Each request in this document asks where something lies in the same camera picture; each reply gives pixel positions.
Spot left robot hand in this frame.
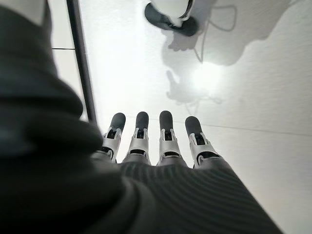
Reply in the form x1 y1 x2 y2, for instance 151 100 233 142
0 5 285 234

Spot black table edge strip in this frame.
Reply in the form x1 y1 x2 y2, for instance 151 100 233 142
65 0 98 123

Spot black left robot foot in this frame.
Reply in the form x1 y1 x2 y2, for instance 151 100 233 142
144 0 200 37

